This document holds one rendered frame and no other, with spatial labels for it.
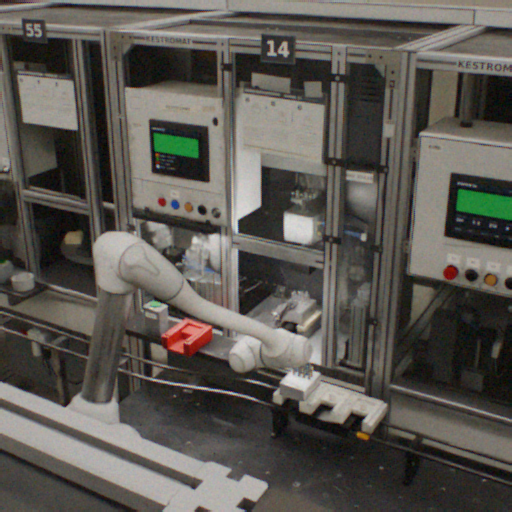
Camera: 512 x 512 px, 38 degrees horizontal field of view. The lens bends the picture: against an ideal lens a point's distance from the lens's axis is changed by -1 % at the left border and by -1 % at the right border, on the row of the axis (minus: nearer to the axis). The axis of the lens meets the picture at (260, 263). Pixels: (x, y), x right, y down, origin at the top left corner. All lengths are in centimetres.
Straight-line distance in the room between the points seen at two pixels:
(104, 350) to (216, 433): 60
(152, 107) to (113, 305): 77
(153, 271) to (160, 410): 87
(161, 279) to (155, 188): 70
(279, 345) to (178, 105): 90
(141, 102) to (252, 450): 130
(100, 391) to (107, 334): 19
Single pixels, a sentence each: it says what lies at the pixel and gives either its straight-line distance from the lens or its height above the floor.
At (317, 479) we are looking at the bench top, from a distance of 255.
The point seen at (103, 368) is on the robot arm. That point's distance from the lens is 239.
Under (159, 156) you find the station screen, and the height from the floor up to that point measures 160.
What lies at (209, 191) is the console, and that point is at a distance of 265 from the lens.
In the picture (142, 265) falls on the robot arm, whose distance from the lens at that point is 212.
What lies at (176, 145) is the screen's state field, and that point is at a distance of 265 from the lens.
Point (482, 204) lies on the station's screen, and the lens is 222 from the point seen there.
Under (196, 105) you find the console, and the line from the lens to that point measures 259.
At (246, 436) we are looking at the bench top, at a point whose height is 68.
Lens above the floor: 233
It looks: 24 degrees down
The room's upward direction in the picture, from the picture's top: straight up
